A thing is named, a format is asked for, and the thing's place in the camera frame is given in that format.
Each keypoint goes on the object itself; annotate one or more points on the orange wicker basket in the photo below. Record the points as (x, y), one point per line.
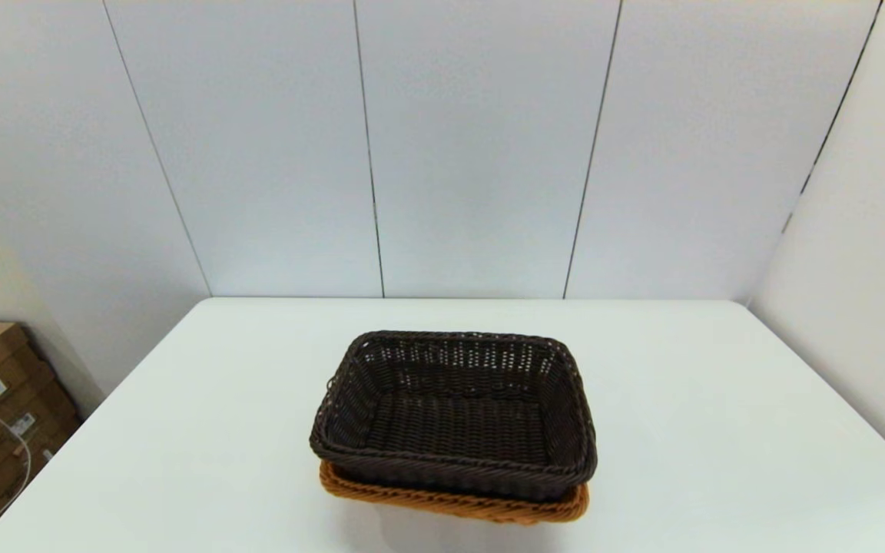
(442, 507)

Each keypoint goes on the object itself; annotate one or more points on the dark brown wicker basket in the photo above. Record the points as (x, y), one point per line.
(450, 422)

